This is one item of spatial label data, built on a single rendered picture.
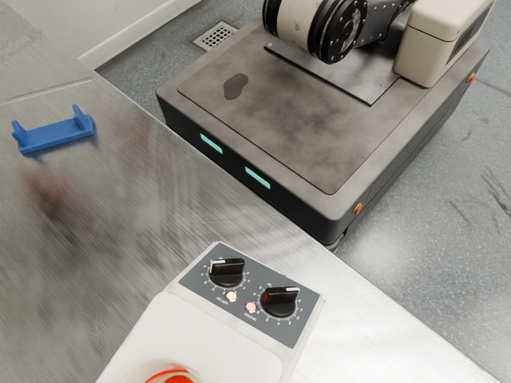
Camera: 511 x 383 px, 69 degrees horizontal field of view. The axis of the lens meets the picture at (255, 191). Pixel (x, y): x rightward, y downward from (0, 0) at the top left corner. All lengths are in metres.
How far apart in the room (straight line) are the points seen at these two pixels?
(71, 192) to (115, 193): 0.06
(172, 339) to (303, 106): 0.86
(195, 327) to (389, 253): 1.02
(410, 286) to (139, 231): 0.95
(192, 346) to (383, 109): 0.91
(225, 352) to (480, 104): 1.59
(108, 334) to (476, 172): 1.35
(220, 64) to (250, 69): 0.10
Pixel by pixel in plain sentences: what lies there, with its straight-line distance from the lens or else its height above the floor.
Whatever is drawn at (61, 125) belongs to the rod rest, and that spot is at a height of 0.76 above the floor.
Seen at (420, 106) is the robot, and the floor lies 0.36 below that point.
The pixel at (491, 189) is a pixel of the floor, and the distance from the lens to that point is 1.52.
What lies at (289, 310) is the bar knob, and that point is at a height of 0.80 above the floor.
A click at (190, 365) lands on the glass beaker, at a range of 0.23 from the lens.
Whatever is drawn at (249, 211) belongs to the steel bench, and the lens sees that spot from 0.44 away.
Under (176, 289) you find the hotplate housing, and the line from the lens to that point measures 0.35.
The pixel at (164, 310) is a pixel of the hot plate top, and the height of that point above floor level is 0.84.
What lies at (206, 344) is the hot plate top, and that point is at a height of 0.84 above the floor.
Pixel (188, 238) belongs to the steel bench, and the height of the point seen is 0.75.
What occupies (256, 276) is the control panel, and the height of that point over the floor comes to 0.79.
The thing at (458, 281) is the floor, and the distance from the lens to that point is 1.32.
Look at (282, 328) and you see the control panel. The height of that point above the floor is 0.81.
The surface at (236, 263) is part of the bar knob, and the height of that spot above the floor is 0.81.
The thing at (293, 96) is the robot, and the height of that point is 0.37.
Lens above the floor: 1.14
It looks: 59 degrees down
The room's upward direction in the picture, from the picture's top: 6 degrees counter-clockwise
